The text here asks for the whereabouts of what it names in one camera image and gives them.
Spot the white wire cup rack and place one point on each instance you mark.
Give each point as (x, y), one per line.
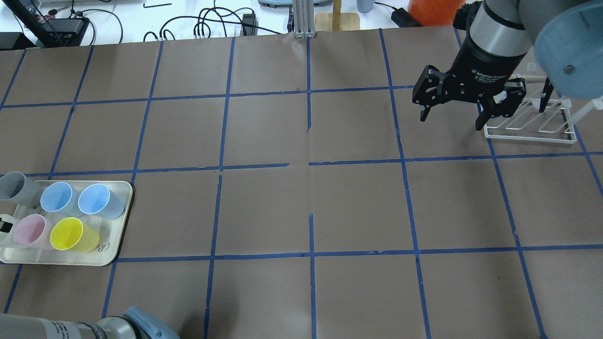
(553, 122)

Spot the pink cup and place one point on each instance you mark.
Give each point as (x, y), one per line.
(34, 231)

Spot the black power adapter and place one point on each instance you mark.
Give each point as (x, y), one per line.
(248, 27)

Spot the blue mug on desk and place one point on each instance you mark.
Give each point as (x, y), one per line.
(365, 6)

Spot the yellow cup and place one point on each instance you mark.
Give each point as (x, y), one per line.
(71, 234)

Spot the orange cylindrical container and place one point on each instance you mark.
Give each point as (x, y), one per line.
(434, 12)

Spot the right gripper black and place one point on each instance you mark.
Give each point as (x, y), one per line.
(485, 66)

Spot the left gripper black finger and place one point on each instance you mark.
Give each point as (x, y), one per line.
(5, 226)

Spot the white ikea cup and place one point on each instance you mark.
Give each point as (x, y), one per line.
(6, 240)

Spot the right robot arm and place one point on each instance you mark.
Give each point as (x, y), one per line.
(566, 36)

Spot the aluminium frame post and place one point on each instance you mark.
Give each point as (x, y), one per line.
(303, 18)

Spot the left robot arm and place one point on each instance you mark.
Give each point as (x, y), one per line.
(135, 323)

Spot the blue cup near tray corner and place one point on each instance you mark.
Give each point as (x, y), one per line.
(100, 201)

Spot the wooden stand base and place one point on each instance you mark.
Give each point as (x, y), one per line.
(337, 20)

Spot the grey cup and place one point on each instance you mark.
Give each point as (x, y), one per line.
(17, 188)

